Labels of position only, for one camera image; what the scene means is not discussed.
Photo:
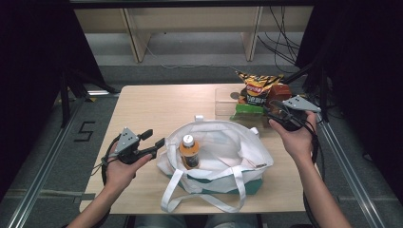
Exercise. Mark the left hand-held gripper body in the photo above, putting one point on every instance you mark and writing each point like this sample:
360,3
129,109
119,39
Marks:
128,147

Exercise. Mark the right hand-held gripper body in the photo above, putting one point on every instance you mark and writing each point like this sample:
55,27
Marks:
296,117

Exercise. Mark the red snack packet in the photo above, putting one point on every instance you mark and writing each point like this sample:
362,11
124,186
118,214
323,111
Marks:
280,91

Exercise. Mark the green snack packet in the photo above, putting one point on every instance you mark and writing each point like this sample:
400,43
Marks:
248,109

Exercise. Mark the yellow black chip bag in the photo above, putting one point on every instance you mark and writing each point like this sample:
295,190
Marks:
258,88

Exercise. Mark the clear acrylic box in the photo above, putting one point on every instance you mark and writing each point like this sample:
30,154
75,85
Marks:
225,106

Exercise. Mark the white green orange tote bag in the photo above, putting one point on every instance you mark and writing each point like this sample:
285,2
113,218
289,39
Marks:
221,186

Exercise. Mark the person's right hand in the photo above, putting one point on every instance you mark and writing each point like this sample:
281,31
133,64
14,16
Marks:
297,142

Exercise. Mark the person's left hand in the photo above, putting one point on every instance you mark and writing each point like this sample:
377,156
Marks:
120,172

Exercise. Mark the orange drink bottle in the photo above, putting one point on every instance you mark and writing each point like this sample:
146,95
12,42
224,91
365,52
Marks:
189,152

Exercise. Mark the grey round disc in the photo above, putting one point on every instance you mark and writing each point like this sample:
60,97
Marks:
234,95

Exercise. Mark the person's left leg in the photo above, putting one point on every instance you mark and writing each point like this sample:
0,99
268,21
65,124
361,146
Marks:
161,221

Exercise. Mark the person's leg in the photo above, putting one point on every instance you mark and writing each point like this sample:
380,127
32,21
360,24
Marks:
161,221
234,221

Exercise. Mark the black curtain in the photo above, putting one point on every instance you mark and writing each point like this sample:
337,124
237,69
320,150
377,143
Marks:
31,63
364,63

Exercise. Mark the person's right leg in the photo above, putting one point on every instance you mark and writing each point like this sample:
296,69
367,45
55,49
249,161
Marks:
234,221

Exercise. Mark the beige wooden desk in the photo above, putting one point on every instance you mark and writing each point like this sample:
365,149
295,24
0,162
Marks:
190,19

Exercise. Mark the metal floor rail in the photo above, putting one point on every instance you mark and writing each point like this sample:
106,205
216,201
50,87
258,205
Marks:
351,177
41,177

